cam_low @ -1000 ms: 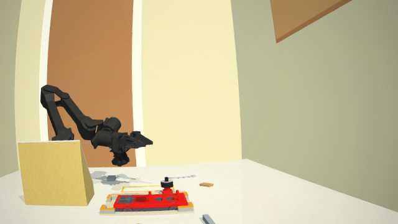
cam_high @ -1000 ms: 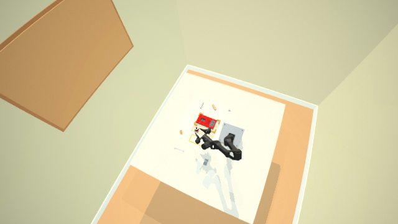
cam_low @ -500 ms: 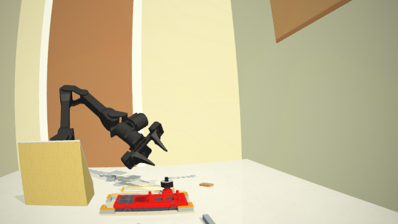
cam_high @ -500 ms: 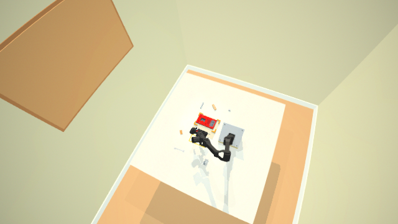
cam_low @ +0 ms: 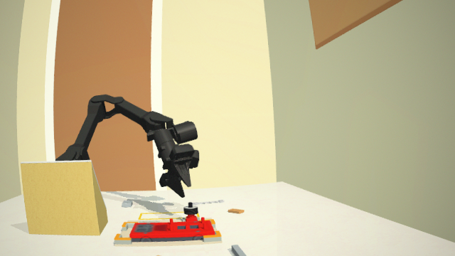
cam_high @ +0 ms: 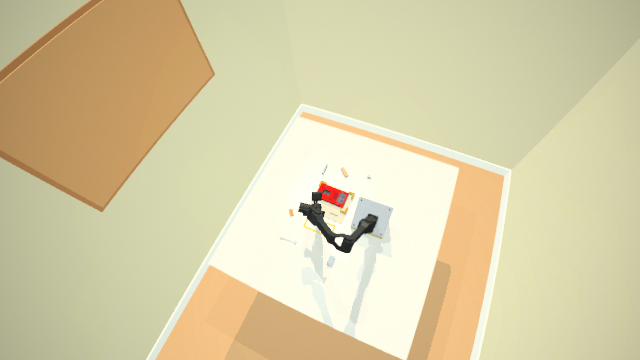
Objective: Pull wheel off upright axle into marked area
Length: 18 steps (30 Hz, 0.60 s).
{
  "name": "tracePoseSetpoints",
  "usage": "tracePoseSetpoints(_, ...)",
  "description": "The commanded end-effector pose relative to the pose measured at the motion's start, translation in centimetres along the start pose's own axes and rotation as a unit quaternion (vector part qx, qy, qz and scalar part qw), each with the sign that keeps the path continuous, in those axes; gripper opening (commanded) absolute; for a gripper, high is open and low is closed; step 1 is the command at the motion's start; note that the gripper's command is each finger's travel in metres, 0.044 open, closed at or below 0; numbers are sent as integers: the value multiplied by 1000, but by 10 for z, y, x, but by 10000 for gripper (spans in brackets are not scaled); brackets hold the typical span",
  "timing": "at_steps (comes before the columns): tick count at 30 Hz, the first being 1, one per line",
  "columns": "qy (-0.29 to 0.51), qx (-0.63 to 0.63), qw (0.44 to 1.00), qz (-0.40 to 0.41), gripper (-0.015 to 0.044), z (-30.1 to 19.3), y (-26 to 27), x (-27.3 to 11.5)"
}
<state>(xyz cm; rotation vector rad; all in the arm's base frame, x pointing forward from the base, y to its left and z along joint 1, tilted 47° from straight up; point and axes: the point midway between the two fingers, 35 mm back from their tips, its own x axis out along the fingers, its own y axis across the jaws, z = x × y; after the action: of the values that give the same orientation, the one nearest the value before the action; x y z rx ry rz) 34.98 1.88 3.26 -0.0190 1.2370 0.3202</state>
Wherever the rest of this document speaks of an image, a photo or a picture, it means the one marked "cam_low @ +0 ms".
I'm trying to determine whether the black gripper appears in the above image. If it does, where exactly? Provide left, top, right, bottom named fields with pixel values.
left=158, top=142, right=195, bottom=198

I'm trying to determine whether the black wheel with white hub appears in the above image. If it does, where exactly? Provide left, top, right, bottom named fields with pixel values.
left=183, top=206, right=198, bottom=215

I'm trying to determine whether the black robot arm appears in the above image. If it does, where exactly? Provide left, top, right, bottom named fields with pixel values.
left=56, top=95, right=198, bottom=161

